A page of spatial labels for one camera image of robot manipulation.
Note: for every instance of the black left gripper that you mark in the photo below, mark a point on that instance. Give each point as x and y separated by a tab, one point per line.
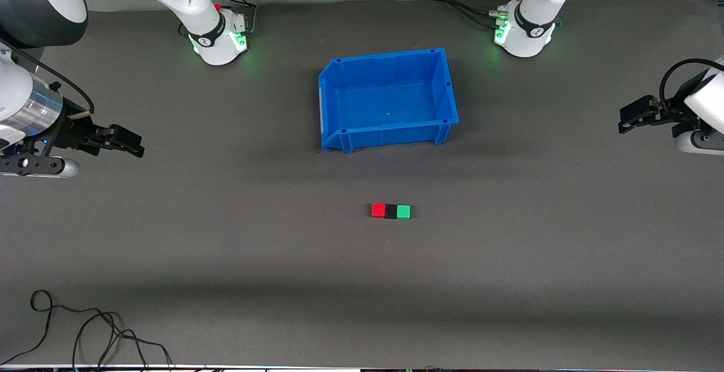
666	111

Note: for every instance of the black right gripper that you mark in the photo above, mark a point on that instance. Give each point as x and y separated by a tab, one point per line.
72	133

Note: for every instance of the green cube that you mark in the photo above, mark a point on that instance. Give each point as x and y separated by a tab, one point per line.
403	212

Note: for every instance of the red cube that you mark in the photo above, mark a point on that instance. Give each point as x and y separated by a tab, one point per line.
378	210

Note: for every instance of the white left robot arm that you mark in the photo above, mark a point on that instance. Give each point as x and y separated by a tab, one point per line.
529	33

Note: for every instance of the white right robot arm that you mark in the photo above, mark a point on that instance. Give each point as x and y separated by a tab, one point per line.
216	44

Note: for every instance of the black cube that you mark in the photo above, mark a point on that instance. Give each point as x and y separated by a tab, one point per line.
391	212

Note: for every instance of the blue plastic storage bin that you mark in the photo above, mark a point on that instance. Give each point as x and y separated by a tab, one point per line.
390	106

